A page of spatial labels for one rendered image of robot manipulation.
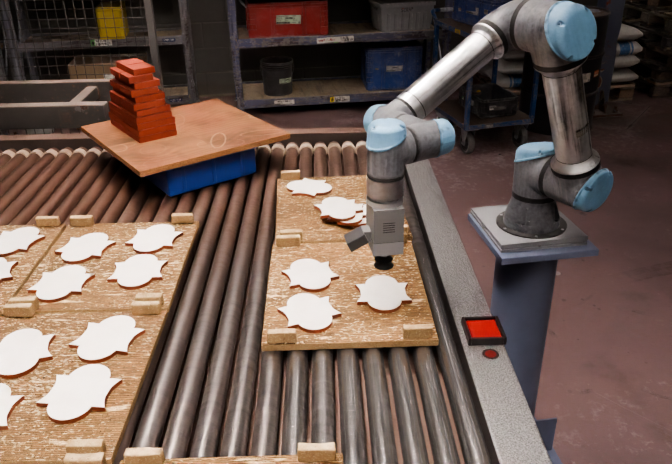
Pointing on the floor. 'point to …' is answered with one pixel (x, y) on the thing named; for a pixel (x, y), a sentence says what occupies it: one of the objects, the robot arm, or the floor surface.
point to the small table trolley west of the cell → (469, 122)
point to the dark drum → (582, 73)
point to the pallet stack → (652, 36)
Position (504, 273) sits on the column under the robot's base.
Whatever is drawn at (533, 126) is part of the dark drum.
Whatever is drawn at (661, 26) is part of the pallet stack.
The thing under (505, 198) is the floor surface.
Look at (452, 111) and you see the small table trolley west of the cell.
